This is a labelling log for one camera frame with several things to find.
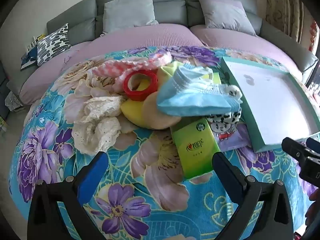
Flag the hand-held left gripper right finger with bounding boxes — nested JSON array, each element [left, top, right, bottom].
[[212, 152, 293, 240]]

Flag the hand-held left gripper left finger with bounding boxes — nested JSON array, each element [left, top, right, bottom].
[[27, 151, 109, 240]]

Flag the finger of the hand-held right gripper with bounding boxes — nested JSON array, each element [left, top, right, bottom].
[[282, 137, 312, 164], [305, 137, 320, 155]]

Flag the green tissue pack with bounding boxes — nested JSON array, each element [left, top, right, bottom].
[[171, 118, 221, 180]]

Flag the purple wet wipes pack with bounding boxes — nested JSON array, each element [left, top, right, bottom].
[[209, 120, 254, 152]]

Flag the white lace cloth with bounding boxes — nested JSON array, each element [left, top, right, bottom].
[[72, 95, 125, 155]]

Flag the black and white spotted scrunchie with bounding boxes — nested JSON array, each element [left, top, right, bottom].
[[205, 84, 243, 130]]

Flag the teal box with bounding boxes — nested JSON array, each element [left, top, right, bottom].
[[221, 56, 320, 153]]

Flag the yellow sponge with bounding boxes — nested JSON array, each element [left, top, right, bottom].
[[120, 99, 145, 127]]

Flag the light blue sock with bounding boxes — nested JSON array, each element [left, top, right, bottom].
[[156, 64, 243, 117]]

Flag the red tape roll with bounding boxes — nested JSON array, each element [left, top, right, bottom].
[[122, 70, 158, 102]]

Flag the pink checkered cloth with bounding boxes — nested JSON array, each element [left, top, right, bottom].
[[91, 52, 173, 95]]

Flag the yellow-green cloth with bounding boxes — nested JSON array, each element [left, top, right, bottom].
[[157, 62, 222, 85]]

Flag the floral blanket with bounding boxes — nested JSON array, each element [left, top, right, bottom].
[[7, 45, 320, 240]]

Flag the beige round pad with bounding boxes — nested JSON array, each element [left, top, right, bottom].
[[140, 91, 185, 130]]

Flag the grey patterned cloth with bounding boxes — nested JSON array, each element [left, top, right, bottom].
[[5, 91, 24, 112]]

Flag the black and white patterned pillow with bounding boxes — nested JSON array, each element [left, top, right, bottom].
[[36, 23, 72, 67]]

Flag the white and yellow booklets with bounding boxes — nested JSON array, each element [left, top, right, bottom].
[[26, 34, 48, 53]]

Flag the beige patterned curtain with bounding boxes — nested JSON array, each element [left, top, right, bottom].
[[265, 0, 304, 43]]

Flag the pink sofa cover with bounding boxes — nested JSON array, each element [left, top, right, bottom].
[[19, 23, 304, 105]]

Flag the grey and lilac pillow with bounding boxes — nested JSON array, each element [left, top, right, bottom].
[[196, 0, 257, 36]]

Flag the grey sofa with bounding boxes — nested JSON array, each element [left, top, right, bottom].
[[0, 0, 318, 115]]

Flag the red wall decoration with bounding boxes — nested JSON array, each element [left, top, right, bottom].
[[309, 20, 320, 55]]

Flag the thin dark cord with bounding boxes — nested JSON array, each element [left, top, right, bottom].
[[64, 52, 78, 64]]

